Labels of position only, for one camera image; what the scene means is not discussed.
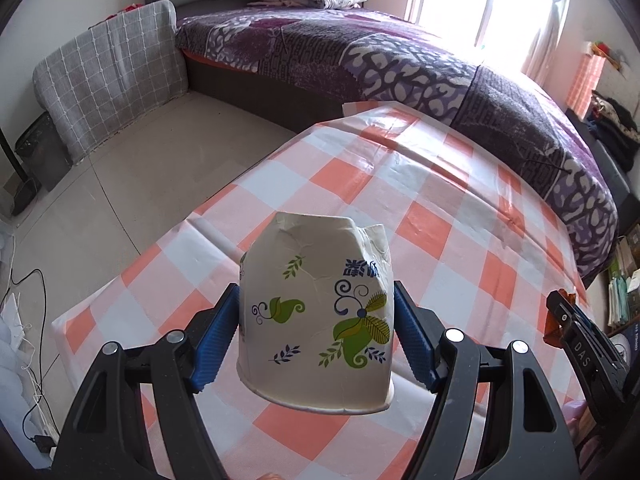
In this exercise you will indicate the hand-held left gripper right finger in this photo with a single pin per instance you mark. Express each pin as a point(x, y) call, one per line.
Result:
point(412, 335)

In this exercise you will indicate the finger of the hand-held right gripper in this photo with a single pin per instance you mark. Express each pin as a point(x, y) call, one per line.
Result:
point(564, 316)

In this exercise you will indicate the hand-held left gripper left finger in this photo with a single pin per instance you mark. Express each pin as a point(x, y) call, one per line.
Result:
point(215, 340)

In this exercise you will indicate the white floral paper cup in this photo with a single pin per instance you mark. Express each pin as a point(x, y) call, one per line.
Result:
point(310, 310)

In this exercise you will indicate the orange white checkered tablecloth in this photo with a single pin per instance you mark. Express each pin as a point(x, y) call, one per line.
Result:
point(450, 220)

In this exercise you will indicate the black bench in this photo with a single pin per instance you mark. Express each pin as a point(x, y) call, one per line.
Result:
point(607, 170)

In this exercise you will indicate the pile of folded clothes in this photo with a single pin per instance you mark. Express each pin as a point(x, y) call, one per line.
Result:
point(617, 125)

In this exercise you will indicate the black power adapter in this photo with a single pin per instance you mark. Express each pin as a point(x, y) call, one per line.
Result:
point(44, 443)

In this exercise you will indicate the white cloth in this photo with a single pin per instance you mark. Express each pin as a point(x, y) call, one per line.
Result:
point(12, 375)

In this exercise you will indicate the pink curtain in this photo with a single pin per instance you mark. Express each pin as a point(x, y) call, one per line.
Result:
point(587, 82)

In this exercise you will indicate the black mesh basket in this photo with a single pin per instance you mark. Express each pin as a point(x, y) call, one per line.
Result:
point(42, 152)

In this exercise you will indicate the bed with purple quilt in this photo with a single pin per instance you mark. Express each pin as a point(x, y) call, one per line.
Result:
point(400, 70)

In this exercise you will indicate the grey checked cushion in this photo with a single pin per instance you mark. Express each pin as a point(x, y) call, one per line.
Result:
point(115, 70)

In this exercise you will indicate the window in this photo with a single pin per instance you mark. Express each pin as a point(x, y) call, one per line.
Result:
point(475, 5)

